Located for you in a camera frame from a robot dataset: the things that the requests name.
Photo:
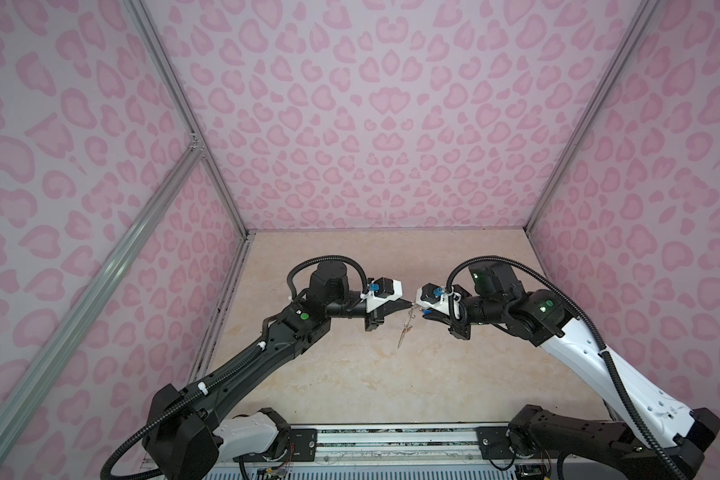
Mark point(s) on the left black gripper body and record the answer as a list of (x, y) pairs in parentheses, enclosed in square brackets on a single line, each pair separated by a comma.
[(371, 319)]

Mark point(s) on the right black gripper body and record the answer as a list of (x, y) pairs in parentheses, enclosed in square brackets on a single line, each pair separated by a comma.
[(461, 332)]

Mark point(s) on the perforated metal ring disc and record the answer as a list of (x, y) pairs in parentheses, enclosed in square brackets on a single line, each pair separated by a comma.
[(407, 326)]

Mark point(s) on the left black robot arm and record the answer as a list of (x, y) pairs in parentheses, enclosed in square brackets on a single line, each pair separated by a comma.
[(179, 434)]

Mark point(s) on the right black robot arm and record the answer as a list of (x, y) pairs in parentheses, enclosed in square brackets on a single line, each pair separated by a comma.
[(651, 435)]

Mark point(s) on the left diagonal aluminium strut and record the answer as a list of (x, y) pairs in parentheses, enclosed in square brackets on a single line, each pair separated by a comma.
[(20, 406)]

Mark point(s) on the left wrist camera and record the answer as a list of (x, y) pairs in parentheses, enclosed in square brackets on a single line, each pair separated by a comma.
[(382, 291)]

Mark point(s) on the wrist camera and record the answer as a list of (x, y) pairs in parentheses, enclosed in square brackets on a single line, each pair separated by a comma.
[(433, 296), (382, 291)]

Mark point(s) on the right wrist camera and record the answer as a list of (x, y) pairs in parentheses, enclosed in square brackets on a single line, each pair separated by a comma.
[(433, 296)]

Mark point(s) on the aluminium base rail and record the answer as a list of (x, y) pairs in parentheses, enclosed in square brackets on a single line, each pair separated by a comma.
[(396, 447)]

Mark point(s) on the right corner aluminium post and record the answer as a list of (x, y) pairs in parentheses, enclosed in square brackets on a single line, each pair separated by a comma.
[(639, 27)]

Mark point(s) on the corner aluminium post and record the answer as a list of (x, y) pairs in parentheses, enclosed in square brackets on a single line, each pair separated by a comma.
[(156, 50), (639, 27)]

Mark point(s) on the left corner aluminium post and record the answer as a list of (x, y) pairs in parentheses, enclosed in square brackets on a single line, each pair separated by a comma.
[(156, 50)]

